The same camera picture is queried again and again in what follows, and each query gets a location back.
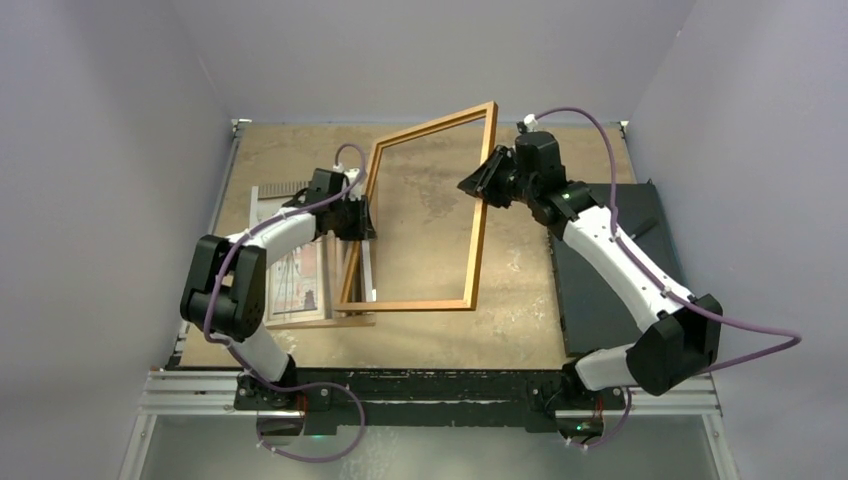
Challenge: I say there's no aluminium rail frame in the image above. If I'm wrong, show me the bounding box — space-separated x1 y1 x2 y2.
115 119 740 480

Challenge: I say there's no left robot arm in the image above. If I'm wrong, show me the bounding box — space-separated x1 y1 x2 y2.
179 167 376 409

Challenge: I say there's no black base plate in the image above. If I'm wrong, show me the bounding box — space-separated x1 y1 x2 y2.
234 367 625 435

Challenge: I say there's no wooden picture frame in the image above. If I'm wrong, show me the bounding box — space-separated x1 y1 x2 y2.
333 101 498 313

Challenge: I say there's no brown backing board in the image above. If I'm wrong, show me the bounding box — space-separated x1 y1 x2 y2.
254 180 379 331

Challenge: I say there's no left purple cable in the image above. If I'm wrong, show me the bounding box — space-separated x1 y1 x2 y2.
201 142 369 464

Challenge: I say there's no purple cable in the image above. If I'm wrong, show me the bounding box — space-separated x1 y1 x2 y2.
201 142 369 464
529 107 803 452

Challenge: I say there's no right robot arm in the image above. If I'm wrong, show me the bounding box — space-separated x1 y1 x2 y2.
457 131 723 407

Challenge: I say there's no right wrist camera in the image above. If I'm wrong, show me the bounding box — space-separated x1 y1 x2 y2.
516 114 538 135

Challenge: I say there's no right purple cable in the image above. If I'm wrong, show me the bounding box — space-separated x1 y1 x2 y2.
529 107 803 452

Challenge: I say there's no small hammer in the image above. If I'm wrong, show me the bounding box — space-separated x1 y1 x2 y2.
630 221 657 239

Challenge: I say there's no plant photo print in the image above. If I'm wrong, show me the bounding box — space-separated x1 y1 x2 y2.
248 182 378 326

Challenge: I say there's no black mat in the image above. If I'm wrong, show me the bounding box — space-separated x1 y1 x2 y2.
548 183 685 357

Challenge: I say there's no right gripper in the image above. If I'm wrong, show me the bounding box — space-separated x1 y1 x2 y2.
461 145 539 209

